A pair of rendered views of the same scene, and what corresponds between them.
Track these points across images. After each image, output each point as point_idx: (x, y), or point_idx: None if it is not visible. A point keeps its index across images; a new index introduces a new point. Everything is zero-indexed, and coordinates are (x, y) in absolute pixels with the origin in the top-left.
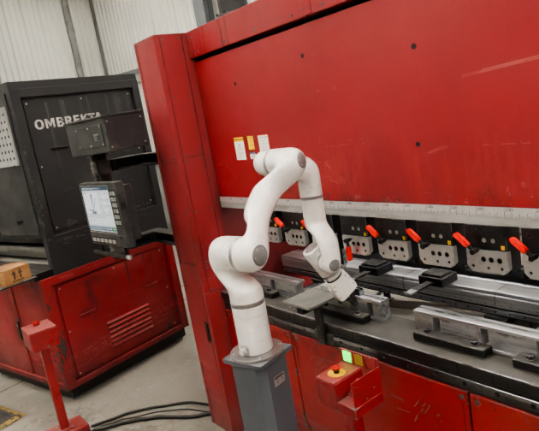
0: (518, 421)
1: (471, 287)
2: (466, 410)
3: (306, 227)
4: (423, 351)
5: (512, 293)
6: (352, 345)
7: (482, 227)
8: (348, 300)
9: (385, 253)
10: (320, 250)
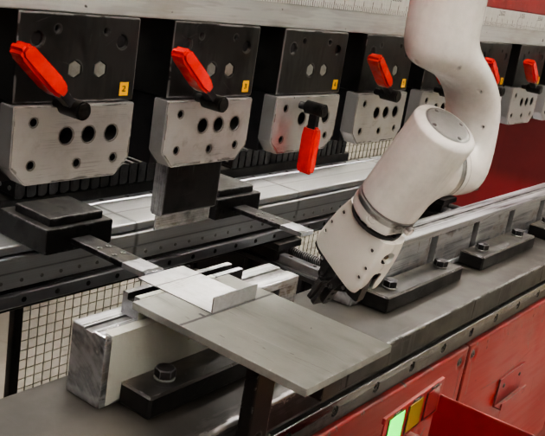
0: (500, 342)
1: (268, 196)
2: (458, 381)
3: (468, 55)
4: (442, 316)
5: (314, 186)
6: (317, 419)
7: (496, 48)
8: None
9: (363, 130)
10: (496, 125)
